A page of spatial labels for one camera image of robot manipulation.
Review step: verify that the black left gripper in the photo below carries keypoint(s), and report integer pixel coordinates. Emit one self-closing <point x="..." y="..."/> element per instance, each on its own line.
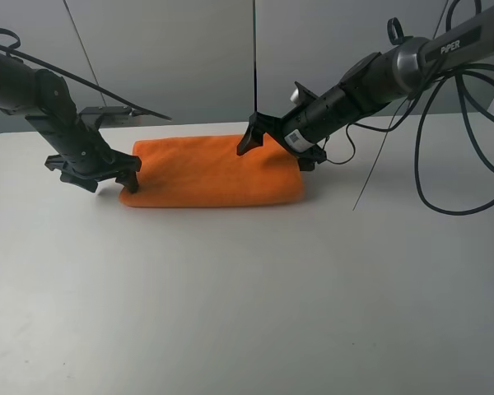
<point x="86" y="165"/>

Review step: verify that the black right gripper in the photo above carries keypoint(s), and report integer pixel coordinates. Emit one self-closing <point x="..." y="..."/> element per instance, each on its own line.
<point x="307" y="154"/>

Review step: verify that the orange towel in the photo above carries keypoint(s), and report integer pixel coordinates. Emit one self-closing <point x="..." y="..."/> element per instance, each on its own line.
<point x="205" y="171"/>

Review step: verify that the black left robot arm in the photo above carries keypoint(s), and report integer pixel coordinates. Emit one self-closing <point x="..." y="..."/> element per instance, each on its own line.
<point x="44" y="100"/>

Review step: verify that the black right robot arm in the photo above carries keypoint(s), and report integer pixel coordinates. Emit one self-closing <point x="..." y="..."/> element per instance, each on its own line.
<point x="370" y="85"/>

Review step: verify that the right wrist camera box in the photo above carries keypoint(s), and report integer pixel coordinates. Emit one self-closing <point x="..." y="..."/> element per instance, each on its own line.
<point x="302" y="96"/>

